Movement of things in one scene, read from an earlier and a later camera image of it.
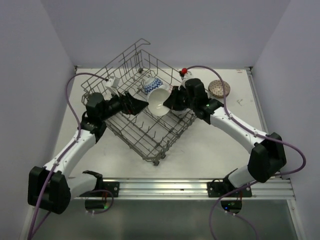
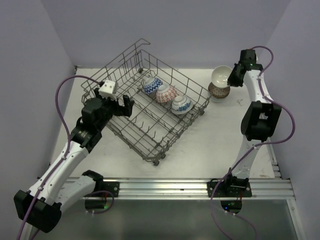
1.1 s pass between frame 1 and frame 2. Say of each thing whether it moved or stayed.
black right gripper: moved
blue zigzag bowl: stayed
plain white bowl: stayed
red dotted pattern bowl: stayed
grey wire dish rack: stayed
